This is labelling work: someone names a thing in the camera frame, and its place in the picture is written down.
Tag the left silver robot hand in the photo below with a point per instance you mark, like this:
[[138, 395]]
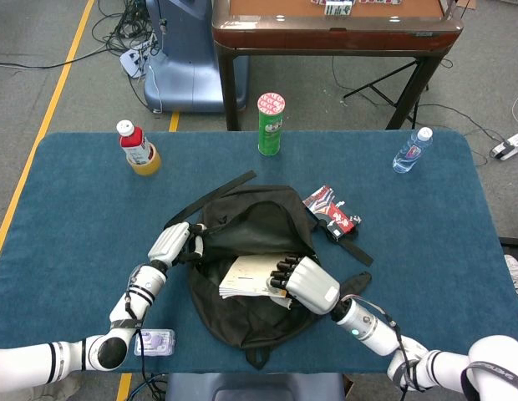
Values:
[[169, 244]]

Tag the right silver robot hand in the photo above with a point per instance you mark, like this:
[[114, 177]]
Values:
[[311, 284]]

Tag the white paper booklet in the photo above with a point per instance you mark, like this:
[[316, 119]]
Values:
[[246, 275]]

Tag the black backpack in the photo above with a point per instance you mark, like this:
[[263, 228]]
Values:
[[259, 225]]

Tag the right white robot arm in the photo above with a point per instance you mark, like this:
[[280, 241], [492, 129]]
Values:
[[367, 326]]

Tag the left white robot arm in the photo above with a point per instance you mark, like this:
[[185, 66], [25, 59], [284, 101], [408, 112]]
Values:
[[138, 288]]

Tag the red black snack packet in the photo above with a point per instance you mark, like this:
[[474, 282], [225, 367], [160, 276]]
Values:
[[332, 211]]

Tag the yellow tape roll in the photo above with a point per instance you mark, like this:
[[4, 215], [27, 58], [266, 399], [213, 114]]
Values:
[[150, 167]]

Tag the white tissue pack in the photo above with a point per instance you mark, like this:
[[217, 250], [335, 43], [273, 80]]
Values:
[[158, 342]]

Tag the blue table cloth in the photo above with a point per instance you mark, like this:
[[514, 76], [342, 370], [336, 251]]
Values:
[[75, 209]]

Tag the red drink bottle white cap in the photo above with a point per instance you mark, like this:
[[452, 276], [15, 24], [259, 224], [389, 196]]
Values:
[[133, 144]]

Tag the grey blue robot torso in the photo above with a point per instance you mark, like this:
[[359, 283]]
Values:
[[255, 386]]

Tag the green chips can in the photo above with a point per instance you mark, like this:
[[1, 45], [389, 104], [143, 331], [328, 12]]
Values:
[[270, 129]]

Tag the clear water bottle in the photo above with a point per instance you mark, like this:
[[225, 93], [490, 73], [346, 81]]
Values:
[[409, 152]]

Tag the blue grey machine base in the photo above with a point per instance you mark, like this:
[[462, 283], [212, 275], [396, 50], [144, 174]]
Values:
[[184, 62]]

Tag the long yellow floor tape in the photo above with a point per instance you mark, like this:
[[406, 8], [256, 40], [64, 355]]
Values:
[[54, 96]]

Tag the white power strip with plugs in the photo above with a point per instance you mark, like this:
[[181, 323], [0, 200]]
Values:
[[131, 60]]

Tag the white power strip black plug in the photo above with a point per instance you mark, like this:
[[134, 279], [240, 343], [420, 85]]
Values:
[[509, 146]]

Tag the brown mahjong table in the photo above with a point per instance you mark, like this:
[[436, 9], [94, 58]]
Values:
[[338, 35]]

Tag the green white mahjong tiles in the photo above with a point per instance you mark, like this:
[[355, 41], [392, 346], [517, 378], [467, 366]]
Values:
[[338, 7]]

